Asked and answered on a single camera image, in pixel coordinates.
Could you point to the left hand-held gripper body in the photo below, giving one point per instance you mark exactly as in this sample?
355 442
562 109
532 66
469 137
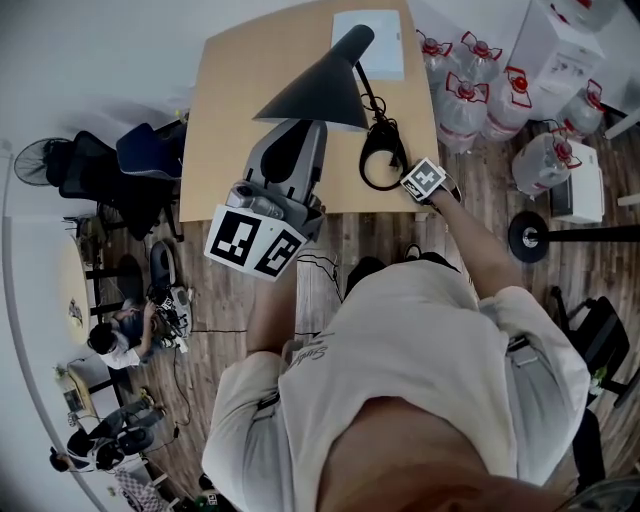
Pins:
240 235

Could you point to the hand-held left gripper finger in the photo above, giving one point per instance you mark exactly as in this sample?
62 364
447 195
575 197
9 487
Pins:
255 160
319 150

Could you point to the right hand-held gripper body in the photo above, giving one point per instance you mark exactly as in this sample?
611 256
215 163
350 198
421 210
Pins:
424 179

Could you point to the black desk lamp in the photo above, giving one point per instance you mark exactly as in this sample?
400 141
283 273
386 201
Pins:
325 90

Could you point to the person's right forearm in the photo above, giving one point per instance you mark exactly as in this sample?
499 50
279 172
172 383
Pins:
475 245

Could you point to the person's left forearm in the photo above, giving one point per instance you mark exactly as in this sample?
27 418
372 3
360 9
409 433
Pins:
272 315

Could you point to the light wooden table white legs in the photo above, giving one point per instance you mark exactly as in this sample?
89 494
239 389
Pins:
235 90

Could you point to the person's right shoe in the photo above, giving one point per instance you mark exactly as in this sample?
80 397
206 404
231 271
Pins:
412 251

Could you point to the group of clear water jugs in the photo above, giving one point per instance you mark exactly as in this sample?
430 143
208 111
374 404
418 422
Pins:
462 112

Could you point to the blue padded chair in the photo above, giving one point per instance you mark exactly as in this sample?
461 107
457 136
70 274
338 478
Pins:
145 150

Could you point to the person's black trousers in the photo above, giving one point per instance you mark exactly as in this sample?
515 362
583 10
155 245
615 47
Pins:
365 272

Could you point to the black pole stand round base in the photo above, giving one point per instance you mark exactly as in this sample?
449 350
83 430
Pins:
529 236

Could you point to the flat white box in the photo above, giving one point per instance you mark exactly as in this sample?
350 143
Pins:
385 40

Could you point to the black mesh office chair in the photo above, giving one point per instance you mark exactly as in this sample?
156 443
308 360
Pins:
100 175

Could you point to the small white appliance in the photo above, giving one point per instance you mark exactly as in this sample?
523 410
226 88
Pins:
582 190

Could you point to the person's white shirt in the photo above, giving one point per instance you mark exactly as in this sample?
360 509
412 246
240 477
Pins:
400 340

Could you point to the round beige table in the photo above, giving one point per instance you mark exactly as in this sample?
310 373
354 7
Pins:
75 285

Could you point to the large white carton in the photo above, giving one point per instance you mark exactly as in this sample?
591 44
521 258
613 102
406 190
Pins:
555 55

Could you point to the black floor fan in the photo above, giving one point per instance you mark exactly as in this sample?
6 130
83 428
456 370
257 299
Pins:
37 162

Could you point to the black reclined office chair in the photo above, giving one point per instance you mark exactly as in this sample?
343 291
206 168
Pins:
600 340

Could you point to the person's neck and chin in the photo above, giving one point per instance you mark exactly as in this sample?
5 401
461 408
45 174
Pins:
410 460

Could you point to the person's eyeglasses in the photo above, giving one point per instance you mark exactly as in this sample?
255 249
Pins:
610 495

